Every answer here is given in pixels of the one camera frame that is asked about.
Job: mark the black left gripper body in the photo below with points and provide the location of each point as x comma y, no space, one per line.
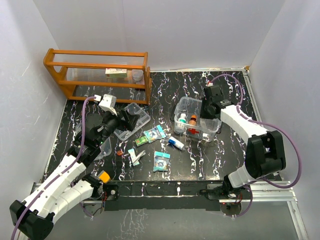
112,122

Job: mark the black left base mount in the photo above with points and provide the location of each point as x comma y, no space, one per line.
104,192

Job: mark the brown medicine bottle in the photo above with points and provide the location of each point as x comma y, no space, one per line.
192,122

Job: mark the teal white sachet strips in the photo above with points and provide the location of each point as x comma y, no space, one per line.
135,158

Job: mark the teal bandage packet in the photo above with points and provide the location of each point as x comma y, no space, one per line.
161,161

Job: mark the clear divider tray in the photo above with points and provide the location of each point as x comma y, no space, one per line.
144,119

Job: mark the small green box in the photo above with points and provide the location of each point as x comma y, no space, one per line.
141,141

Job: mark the white blue tube bottle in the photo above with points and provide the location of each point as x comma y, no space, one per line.
176,143

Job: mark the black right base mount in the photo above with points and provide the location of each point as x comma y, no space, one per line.
215,191

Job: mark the clear first aid box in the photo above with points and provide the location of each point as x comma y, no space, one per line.
206,129

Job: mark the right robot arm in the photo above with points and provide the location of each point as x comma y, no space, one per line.
265,153

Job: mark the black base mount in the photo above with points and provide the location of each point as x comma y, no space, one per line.
215,191
104,192

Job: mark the orange wooden shelf rack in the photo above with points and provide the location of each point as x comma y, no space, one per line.
73,70

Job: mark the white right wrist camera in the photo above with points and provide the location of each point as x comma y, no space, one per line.
211,84

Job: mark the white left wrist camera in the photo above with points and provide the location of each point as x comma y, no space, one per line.
106,103

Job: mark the clear box lid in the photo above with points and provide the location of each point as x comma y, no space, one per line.
105,147

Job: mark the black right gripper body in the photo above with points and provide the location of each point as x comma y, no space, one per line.
204,112

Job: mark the small clear round jar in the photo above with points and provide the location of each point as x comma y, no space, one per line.
137,75

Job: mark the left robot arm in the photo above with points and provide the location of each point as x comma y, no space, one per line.
36,215

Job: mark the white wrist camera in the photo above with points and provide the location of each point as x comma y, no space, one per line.
106,103
211,84

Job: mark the green white medicine box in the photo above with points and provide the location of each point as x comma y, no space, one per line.
113,73

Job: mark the aluminium frame rail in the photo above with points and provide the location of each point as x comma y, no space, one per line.
260,191

